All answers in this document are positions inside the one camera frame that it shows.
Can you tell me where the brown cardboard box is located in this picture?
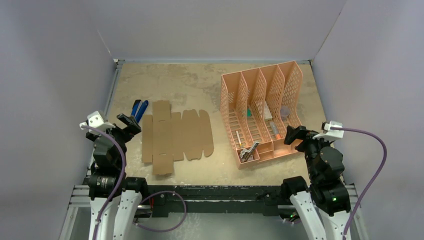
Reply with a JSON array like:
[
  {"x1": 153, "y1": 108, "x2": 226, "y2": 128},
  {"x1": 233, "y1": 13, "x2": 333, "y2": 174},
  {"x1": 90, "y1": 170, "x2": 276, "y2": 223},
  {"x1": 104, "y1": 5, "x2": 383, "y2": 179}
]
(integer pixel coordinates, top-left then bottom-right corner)
[{"x1": 141, "y1": 100, "x2": 215, "y2": 176}]

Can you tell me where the orange plastic file organizer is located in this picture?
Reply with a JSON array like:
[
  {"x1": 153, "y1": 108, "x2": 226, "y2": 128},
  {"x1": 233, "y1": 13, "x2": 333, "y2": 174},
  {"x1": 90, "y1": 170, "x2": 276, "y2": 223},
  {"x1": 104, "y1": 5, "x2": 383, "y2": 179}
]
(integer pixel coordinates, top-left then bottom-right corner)
[{"x1": 219, "y1": 61, "x2": 303, "y2": 170}]

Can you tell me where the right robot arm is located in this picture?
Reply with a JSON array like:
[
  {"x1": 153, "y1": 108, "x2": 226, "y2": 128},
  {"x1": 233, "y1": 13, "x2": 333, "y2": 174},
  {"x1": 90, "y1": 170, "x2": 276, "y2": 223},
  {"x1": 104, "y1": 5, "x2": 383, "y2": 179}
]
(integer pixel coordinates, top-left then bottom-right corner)
[{"x1": 280, "y1": 121, "x2": 351, "y2": 240}]

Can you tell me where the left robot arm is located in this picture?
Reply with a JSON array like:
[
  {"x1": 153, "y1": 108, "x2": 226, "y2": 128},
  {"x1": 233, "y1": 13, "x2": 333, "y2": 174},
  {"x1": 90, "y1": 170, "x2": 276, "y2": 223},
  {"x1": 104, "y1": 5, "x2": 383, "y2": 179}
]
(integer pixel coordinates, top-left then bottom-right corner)
[{"x1": 79, "y1": 111, "x2": 149, "y2": 240}]

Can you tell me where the grey orange marker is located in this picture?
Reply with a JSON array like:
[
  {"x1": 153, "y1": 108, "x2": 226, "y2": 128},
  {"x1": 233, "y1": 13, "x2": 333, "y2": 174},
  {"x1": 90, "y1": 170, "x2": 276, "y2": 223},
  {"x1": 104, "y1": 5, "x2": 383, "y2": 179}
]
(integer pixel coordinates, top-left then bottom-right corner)
[{"x1": 269, "y1": 120, "x2": 282, "y2": 140}]

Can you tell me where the blue stapler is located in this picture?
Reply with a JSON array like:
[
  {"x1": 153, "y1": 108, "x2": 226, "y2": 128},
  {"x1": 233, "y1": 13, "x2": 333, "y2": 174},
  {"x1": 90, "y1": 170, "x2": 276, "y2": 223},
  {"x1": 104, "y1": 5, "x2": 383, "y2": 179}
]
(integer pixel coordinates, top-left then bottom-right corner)
[{"x1": 130, "y1": 99, "x2": 149, "y2": 123}]

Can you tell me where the purple round item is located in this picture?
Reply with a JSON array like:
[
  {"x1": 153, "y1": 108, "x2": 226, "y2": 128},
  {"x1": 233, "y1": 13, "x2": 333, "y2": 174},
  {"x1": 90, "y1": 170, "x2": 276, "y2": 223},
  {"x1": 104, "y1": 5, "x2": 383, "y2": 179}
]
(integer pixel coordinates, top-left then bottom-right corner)
[{"x1": 280, "y1": 105, "x2": 291, "y2": 121}]

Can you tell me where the white block in organizer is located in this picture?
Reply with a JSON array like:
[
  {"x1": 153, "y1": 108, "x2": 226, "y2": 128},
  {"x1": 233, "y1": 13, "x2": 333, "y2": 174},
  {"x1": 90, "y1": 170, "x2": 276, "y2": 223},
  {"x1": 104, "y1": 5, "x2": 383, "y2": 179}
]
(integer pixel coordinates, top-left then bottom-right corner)
[{"x1": 263, "y1": 102, "x2": 273, "y2": 121}]

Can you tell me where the white pen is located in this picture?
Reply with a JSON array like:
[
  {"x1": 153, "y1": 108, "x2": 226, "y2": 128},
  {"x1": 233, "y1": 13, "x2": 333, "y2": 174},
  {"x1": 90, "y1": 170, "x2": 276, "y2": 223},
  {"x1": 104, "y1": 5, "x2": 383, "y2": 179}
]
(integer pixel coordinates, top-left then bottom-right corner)
[{"x1": 236, "y1": 130, "x2": 242, "y2": 148}]

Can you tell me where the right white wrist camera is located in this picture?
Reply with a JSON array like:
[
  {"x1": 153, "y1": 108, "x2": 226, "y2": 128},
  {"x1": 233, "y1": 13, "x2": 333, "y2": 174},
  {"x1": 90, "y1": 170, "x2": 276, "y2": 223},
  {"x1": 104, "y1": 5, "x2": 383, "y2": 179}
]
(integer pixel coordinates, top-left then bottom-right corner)
[{"x1": 312, "y1": 120, "x2": 344, "y2": 142}]

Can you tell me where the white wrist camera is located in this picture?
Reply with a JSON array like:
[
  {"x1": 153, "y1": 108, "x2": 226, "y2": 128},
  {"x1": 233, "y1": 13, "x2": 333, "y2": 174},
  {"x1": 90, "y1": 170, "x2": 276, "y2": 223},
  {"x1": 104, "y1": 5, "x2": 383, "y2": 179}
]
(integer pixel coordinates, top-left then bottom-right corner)
[
  {"x1": 312, "y1": 120, "x2": 344, "y2": 142},
  {"x1": 79, "y1": 110, "x2": 116, "y2": 132}
]

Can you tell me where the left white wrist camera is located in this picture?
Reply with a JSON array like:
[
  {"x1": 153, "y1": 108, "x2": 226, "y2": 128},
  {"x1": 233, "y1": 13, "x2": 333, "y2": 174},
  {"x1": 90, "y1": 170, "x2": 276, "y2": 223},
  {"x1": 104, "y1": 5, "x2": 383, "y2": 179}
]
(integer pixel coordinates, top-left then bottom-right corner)
[{"x1": 79, "y1": 110, "x2": 116, "y2": 132}]

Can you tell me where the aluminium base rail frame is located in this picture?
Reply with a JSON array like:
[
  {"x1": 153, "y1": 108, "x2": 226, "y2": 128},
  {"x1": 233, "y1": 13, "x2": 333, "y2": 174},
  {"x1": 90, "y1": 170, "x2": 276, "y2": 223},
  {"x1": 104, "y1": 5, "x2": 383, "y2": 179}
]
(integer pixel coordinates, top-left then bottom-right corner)
[{"x1": 60, "y1": 185, "x2": 369, "y2": 240}]

